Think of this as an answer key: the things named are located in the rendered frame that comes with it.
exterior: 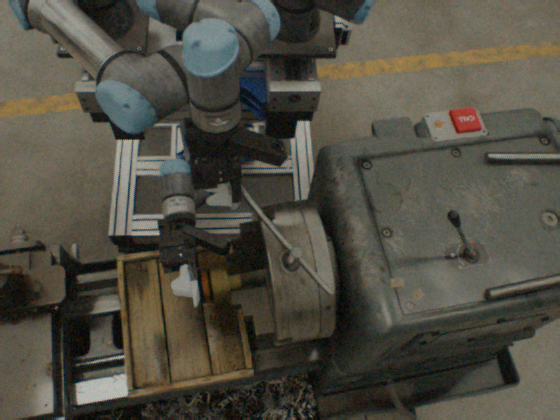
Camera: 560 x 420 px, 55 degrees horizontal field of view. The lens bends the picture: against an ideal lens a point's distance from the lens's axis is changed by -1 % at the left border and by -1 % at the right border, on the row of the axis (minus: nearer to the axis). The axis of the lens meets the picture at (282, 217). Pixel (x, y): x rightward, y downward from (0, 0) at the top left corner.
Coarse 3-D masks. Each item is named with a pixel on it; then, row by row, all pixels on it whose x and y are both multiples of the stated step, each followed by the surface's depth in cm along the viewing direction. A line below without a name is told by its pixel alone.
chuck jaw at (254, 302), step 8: (256, 288) 118; (264, 288) 118; (232, 296) 117; (240, 296) 117; (248, 296) 117; (256, 296) 117; (264, 296) 117; (232, 304) 117; (240, 304) 117; (248, 304) 116; (256, 304) 116; (264, 304) 116; (248, 312) 115; (256, 312) 115; (264, 312) 115; (248, 320) 118; (256, 320) 114; (264, 320) 115; (272, 320) 115; (256, 328) 114; (264, 328) 114; (272, 328) 114; (256, 336) 114; (264, 336) 115; (272, 336) 117
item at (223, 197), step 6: (222, 186) 92; (228, 186) 92; (222, 192) 94; (228, 192) 94; (210, 198) 94; (216, 198) 94; (222, 198) 95; (228, 198) 95; (210, 204) 95; (216, 204) 96; (222, 204) 96; (228, 204) 96; (234, 204) 96
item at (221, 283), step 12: (204, 276) 117; (216, 276) 116; (228, 276) 118; (240, 276) 118; (204, 288) 116; (216, 288) 116; (228, 288) 116; (240, 288) 118; (204, 300) 117; (216, 300) 117; (228, 300) 119
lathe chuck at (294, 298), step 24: (288, 216) 113; (264, 240) 109; (288, 240) 109; (264, 264) 115; (312, 264) 107; (288, 288) 107; (312, 288) 107; (288, 312) 108; (312, 312) 109; (288, 336) 112; (312, 336) 115
